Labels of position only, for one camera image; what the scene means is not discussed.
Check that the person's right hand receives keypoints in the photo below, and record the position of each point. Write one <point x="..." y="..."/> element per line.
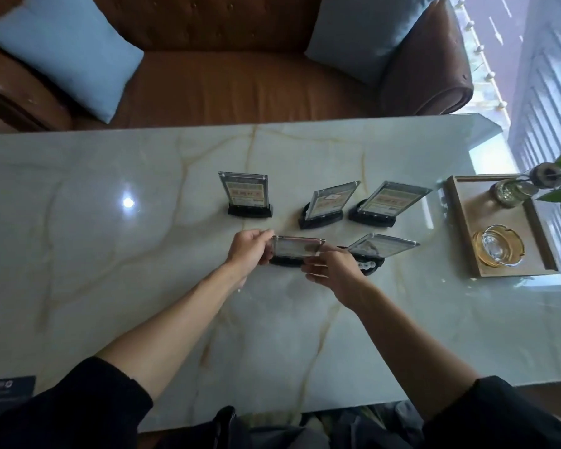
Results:
<point x="334" y="273"/>

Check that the person's left hand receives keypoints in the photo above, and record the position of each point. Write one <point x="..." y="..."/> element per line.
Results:
<point x="250" y="250"/>

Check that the acrylic table sign stand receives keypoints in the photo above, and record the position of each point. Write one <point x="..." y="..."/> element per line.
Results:
<point x="329" y="203"/>
<point x="383" y="245"/>
<point x="245" y="191"/>
<point x="294" y="247"/>
<point x="390" y="201"/>

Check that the person's left forearm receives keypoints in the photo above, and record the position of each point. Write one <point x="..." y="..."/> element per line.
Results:
<point x="168" y="332"/>

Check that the person's right forearm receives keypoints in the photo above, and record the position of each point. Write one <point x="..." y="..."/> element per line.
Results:
<point x="411" y="350"/>

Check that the person's olive trousers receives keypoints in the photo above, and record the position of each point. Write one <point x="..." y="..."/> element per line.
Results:
<point x="355" y="427"/>

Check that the person's black sweater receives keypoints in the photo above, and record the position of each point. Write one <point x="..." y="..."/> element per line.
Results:
<point x="65" y="411"/>

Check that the wooden tray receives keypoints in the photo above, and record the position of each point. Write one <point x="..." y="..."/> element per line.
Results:
<point x="467" y="215"/>

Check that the pale marble table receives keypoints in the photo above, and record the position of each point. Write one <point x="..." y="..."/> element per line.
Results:
<point x="98" y="252"/>

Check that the amber glass ashtray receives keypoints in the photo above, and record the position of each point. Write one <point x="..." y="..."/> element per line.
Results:
<point x="498" y="247"/>

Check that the brown leather sofa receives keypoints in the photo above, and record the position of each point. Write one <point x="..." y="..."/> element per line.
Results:
<point x="224" y="84"/>

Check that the glass vase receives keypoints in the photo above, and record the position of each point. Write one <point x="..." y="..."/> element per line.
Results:
<point x="509" y="192"/>

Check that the light blue cushion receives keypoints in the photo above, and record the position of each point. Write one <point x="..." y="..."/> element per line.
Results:
<point x="360" y="32"/>
<point x="70" y="46"/>

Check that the glass window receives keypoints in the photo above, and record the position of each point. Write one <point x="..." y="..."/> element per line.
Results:
<point x="542" y="65"/>

